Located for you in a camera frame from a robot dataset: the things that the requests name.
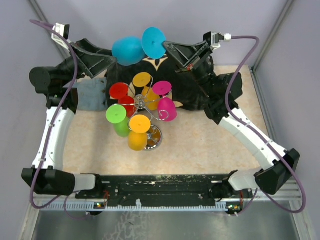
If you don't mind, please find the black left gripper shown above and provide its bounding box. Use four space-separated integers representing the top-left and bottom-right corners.
56 37 122 88

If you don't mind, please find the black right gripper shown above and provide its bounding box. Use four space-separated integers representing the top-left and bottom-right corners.
160 41 216 99

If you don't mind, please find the red plastic wine glass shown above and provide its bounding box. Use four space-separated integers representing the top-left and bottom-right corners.
109 82 136 118

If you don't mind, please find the blue plastic wine glass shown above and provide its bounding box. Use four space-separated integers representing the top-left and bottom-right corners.
111 27 167 67

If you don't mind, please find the magenta plastic wine glass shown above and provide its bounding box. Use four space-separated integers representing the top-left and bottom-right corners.
152 81 178 122

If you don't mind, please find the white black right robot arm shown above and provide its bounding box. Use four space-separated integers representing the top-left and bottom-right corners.
162 41 301 198

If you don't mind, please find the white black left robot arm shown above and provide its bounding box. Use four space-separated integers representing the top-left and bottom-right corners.
21 38 116 199

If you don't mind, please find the back orange plastic wine glass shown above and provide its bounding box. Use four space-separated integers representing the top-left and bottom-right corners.
132 72 160 111

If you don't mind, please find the orange plastic wine glass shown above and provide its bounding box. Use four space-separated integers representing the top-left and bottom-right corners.
128 114 151 151
132 72 160 111

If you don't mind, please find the green plastic wine glass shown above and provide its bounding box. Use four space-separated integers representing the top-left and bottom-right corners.
105 104 130 138

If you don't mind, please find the front orange plastic wine glass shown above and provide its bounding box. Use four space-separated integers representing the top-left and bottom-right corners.
128 114 151 151

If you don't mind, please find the light blue denim cloth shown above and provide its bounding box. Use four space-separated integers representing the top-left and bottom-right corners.
72 77 108 112

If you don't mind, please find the black floral plush pillow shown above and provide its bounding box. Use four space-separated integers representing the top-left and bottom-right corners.
105 55 207 111

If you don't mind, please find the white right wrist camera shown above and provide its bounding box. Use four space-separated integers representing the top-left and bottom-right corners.
203 31 232 51

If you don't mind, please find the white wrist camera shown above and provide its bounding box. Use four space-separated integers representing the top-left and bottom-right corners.
203 31 232 51
51 23 71 49

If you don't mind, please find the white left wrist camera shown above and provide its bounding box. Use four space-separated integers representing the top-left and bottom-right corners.
51 23 71 49

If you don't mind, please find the chrome wire wine glass rack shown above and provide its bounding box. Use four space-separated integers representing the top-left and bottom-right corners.
128 77 172 151

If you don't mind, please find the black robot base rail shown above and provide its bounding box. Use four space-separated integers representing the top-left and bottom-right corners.
75 174 253 212

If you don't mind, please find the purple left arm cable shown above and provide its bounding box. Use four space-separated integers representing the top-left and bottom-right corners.
29 19 91 220

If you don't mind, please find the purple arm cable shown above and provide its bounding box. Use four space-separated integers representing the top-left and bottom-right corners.
29 19 91 220
219 32 307 214

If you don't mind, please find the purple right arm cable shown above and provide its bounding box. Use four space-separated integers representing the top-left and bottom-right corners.
219 32 307 214

